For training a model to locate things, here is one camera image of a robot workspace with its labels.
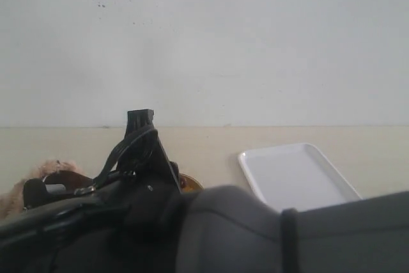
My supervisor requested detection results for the teddy bear striped sweater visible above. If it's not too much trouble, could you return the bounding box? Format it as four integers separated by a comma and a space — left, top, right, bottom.
1, 160, 92, 220

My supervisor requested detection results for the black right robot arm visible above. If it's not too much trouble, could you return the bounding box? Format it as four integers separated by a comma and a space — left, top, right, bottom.
1, 177, 408, 272

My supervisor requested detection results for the steel bowl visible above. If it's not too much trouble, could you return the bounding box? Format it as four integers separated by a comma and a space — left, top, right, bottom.
179, 173, 203, 192

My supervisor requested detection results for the white rectangular tray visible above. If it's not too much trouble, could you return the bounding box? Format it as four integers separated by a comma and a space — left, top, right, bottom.
238, 143, 361, 212

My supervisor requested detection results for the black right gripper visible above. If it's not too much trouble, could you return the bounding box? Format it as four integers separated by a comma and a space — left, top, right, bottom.
0, 176, 180, 273

